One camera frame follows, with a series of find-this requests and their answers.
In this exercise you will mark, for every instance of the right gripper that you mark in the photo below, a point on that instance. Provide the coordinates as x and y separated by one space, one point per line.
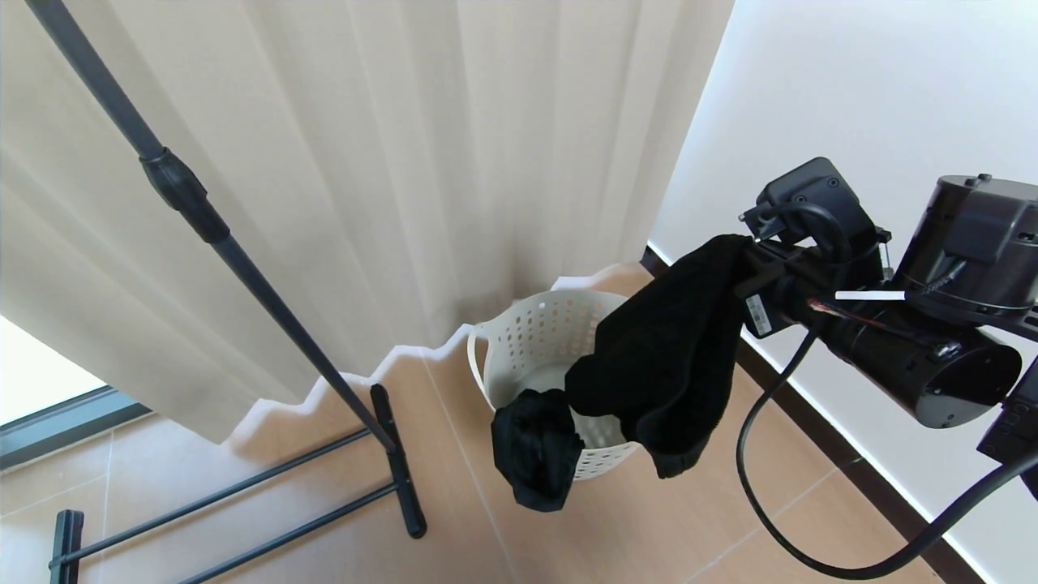
932 373

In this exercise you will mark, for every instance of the black shorts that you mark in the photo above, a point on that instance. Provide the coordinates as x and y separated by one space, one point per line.
665 349

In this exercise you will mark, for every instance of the white laundry basket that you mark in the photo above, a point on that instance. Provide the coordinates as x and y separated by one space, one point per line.
535 341

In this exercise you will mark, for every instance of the black clothes rack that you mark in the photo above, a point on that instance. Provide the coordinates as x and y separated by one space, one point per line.
182 195

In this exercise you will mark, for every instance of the black garment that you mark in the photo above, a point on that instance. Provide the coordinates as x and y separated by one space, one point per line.
535 446

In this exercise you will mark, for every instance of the beige curtain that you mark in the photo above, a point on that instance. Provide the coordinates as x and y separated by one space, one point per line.
365 162

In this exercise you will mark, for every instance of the window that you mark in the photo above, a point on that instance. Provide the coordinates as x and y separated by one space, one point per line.
57 430

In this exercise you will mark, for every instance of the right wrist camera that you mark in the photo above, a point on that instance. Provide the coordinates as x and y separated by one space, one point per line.
811 195

